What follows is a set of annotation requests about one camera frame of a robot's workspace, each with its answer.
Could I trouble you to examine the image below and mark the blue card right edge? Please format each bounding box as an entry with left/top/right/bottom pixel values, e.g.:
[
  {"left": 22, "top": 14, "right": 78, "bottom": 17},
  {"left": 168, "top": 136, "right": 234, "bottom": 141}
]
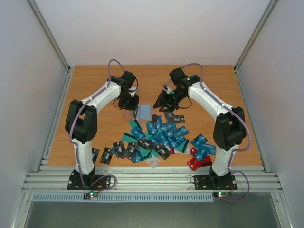
[{"left": 193, "top": 144, "right": 216, "bottom": 161}]

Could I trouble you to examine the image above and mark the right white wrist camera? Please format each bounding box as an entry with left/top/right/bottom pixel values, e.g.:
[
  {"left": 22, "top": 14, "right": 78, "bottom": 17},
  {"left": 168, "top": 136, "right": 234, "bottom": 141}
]
[{"left": 163, "top": 84, "right": 172, "bottom": 94}]

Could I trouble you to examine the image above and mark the red card magnetic stripe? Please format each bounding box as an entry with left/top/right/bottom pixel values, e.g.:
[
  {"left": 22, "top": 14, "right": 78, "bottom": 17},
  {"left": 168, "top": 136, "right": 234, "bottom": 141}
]
[{"left": 200, "top": 155, "right": 212, "bottom": 167}]

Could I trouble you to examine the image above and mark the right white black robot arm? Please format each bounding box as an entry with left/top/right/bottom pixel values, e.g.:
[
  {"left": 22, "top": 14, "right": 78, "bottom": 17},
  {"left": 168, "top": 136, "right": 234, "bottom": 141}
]
[{"left": 153, "top": 67, "right": 247, "bottom": 190}]

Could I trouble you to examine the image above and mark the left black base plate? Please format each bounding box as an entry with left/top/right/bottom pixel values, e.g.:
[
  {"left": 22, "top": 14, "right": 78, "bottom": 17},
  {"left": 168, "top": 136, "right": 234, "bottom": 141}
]
[{"left": 67, "top": 173, "right": 111, "bottom": 190}]

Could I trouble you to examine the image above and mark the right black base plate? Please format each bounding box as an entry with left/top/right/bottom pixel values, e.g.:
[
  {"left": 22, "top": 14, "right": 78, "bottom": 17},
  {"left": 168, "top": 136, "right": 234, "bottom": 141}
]
[{"left": 194, "top": 174, "right": 238, "bottom": 191}]

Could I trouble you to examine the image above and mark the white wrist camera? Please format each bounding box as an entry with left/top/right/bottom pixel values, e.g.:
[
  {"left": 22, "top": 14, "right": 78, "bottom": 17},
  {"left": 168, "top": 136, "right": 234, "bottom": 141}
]
[
  {"left": 163, "top": 84, "right": 172, "bottom": 94},
  {"left": 128, "top": 87, "right": 138, "bottom": 93}
]

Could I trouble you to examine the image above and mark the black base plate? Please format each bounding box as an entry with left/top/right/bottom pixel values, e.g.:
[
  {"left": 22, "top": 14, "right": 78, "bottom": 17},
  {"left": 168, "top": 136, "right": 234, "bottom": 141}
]
[
  {"left": 67, "top": 173, "right": 111, "bottom": 190},
  {"left": 194, "top": 174, "right": 238, "bottom": 191}
]

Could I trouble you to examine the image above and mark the far left black vip card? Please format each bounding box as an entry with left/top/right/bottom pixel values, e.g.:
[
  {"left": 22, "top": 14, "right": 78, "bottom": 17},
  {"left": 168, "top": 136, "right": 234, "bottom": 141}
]
[{"left": 91, "top": 148, "right": 100, "bottom": 164}]

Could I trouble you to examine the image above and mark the right small circuit board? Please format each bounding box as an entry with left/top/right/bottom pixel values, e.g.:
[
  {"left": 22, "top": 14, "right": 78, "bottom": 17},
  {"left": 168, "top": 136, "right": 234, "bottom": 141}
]
[{"left": 213, "top": 191, "right": 230, "bottom": 198}]

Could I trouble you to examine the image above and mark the red card front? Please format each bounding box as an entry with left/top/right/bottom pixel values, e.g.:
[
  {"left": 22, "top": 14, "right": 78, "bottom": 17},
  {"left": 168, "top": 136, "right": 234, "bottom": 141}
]
[{"left": 187, "top": 158, "right": 202, "bottom": 171}]

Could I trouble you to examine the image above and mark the teal card magnetic stripe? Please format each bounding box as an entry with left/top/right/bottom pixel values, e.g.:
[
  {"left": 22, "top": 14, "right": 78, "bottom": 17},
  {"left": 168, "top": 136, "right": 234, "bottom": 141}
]
[{"left": 122, "top": 133, "right": 138, "bottom": 143}]

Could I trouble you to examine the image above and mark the black card far right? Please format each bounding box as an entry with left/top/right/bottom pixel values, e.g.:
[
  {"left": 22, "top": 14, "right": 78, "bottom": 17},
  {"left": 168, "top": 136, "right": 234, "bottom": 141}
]
[{"left": 172, "top": 115, "right": 185, "bottom": 124}]

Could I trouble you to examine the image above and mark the small circuit board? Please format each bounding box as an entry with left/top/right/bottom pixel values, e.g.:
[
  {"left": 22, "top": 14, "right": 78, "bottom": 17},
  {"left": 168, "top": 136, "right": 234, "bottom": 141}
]
[
  {"left": 83, "top": 192, "right": 99, "bottom": 200},
  {"left": 213, "top": 191, "right": 230, "bottom": 198}
]

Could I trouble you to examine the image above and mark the white card with red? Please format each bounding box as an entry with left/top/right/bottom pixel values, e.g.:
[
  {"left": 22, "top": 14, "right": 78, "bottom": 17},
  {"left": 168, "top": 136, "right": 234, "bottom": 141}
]
[{"left": 145, "top": 155, "right": 160, "bottom": 168}]

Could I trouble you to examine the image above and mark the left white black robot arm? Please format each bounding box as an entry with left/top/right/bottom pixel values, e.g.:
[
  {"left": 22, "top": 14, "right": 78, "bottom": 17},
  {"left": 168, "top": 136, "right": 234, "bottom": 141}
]
[{"left": 65, "top": 71, "right": 139, "bottom": 189}]

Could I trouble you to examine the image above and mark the black card top right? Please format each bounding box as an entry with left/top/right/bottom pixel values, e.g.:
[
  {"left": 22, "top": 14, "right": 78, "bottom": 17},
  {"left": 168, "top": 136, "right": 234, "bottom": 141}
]
[{"left": 164, "top": 112, "right": 175, "bottom": 122}]

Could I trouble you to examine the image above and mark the grey slotted cable duct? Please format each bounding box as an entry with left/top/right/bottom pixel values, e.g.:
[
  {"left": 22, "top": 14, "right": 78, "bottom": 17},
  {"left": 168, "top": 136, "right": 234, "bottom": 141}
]
[{"left": 32, "top": 192, "right": 214, "bottom": 203}]

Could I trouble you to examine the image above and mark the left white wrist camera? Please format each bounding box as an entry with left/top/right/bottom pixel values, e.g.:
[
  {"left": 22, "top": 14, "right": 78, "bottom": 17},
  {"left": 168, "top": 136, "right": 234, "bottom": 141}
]
[{"left": 128, "top": 87, "right": 138, "bottom": 93}]

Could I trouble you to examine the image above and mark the black vip membership card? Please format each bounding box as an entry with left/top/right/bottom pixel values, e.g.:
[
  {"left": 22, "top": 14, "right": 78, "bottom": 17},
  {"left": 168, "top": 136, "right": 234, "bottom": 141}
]
[{"left": 154, "top": 143, "right": 171, "bottom": 160}]

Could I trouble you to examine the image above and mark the left small circuit board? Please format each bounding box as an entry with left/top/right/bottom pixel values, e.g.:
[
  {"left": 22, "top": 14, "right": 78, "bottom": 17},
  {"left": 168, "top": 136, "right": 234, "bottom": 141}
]
[{"left": 83, "top": 192, "right": 99, "bottom": 200}]

